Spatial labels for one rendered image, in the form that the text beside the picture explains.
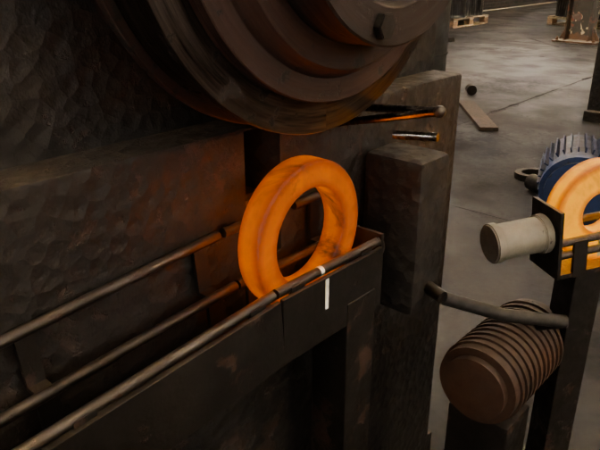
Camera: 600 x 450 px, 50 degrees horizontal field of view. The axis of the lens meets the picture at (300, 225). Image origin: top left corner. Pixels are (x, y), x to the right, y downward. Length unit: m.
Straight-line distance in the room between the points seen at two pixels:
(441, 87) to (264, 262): 0.51
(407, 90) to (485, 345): 0.39
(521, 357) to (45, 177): 0.70
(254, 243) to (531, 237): 0.45
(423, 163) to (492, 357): 0.29
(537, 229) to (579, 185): 0.08
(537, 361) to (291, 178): 0.51
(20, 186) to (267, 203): 0.24
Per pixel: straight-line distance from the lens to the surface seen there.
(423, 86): 1.04
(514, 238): 0.97
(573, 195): 1.00
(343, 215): 0.79
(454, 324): 2.07
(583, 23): 9.57
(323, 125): 0.70
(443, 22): 3.51
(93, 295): 0.66
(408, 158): 0.90
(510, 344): 1.01
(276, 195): 0.69
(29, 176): 0.63
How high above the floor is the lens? 1.05
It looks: 23 degrees down
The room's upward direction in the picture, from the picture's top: straight up
